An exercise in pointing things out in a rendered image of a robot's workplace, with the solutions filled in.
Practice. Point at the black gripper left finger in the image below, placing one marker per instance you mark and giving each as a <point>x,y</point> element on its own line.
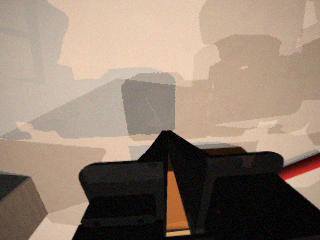
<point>148,174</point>

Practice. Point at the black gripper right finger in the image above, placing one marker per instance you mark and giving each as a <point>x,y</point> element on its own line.
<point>195,171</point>

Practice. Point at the red long bar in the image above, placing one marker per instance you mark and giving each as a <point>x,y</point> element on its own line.
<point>300,167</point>

